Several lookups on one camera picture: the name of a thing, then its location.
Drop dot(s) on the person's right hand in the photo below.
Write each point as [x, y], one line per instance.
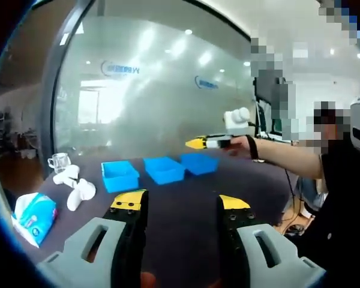
[241, 148]

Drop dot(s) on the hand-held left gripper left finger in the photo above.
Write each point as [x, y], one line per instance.
[78, 258]

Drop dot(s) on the blue plastic bin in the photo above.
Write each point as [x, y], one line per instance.
[199, 165]
[120, 180]
[163, 172]

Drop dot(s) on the blue white tissue pack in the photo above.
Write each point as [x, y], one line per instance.
[36, 217]

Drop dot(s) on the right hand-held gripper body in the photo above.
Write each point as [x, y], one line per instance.
[237, 121]

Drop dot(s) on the person in black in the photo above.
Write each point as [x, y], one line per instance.
[342, 216]

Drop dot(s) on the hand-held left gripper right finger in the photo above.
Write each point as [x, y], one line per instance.
[282, 258]

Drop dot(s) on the person's left hand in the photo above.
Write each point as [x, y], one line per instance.
[147, 281]

